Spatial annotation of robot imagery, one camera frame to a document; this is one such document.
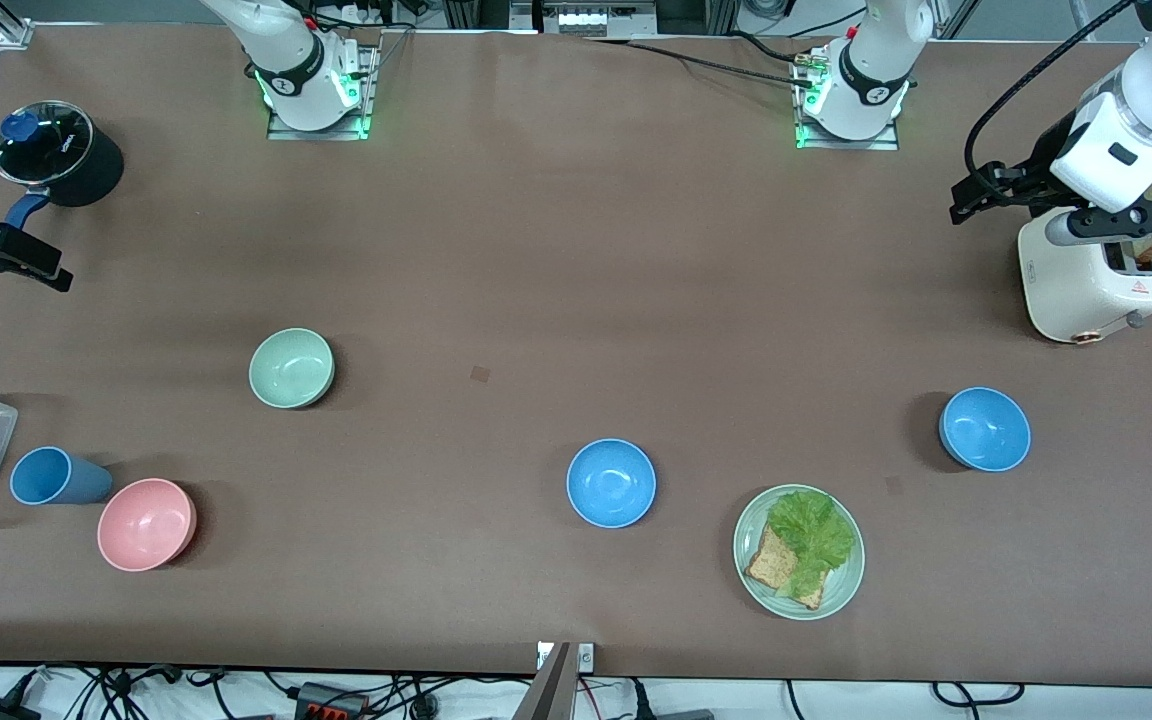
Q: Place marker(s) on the grey metal pole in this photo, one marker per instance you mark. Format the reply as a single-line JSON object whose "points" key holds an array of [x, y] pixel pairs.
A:
{"points": [[546, 692]]}

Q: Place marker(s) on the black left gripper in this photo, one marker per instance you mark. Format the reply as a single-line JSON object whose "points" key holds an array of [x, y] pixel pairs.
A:
{"points": [[1039, 165]]}

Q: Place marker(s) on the brown tape square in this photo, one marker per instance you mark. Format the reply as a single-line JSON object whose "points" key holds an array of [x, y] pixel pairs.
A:
{"points": [[480, 374]]}

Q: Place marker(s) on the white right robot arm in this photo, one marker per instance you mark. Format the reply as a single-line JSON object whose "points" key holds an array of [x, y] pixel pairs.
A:
{"points": [[301, 75]]}

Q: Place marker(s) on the white metal bracket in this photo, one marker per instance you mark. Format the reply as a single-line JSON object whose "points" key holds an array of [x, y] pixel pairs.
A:
{"points": [[586, 656]]}

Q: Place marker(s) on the blue plastic cup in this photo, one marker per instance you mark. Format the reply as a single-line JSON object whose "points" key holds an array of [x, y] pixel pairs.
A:
{"points": [[61, 477]]}

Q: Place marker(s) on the pink bowl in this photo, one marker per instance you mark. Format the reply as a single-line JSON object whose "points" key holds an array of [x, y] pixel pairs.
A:
{"points": [[144, 525]]}

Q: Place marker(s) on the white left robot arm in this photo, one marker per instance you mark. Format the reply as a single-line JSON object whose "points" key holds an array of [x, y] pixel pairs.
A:
{"points": [[866, 80]]}

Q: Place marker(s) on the white toaster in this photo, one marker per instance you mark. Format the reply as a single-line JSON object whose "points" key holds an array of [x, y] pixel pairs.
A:
{"points": [[1086, 290]]}

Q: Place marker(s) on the green lettuce leaf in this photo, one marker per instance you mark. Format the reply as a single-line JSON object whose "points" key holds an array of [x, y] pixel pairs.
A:
{"points": [[814, 530]]}

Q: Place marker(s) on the grey control box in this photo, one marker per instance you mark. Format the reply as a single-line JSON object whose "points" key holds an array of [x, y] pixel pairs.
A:
{"points": [[586, 15]]}

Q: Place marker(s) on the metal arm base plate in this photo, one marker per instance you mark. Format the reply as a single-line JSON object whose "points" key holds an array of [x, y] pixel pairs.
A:
{"points": [[886, 142], [361, 125]]}

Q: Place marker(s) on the black power strip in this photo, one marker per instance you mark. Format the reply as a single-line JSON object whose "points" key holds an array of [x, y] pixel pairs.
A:
{"points": [[331, 702]]}

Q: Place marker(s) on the glass lid with blue knob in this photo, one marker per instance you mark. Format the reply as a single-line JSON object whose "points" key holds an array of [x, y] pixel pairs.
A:
{"points": [[41, 145]]}

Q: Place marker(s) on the blue bowl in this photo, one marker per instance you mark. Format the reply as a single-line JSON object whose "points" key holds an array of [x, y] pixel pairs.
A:
{"points": [[986, 430], [611, 483]]}

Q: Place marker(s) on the green plate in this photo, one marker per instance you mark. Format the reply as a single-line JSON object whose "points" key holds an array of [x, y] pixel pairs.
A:
{"points": [[841, 590]]}

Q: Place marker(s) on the brown bread slice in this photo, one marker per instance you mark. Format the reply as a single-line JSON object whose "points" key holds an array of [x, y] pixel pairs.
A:
{"points": [[768, 562]]}

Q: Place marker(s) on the green bowl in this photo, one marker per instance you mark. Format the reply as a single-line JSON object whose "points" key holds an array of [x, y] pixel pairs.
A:
{"points": [[291, 368]]}

